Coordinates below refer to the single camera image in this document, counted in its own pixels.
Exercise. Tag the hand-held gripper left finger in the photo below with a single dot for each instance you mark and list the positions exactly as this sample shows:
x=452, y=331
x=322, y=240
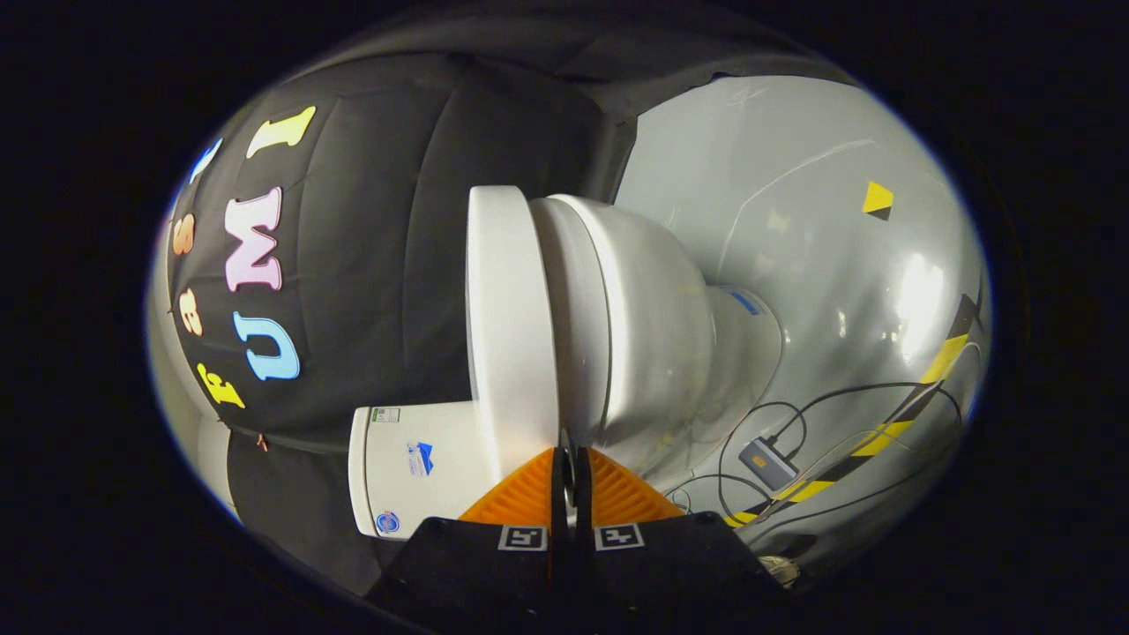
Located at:
x=559, y=507

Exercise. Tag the small gray device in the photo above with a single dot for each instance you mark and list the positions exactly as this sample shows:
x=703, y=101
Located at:
x=767, y=465

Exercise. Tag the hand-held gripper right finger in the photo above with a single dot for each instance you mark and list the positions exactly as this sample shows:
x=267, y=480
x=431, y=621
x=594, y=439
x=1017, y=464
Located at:
x=582, y=503

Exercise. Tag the white toilet seat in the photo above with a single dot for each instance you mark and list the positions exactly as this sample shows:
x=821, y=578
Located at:
x=573, y=335

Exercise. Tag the yellow black floor tape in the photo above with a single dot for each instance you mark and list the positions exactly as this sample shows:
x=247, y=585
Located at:
x=944, y=357

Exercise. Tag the black backdrop cloth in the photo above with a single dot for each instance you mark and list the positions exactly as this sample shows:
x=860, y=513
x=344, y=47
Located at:
x=379, y=265

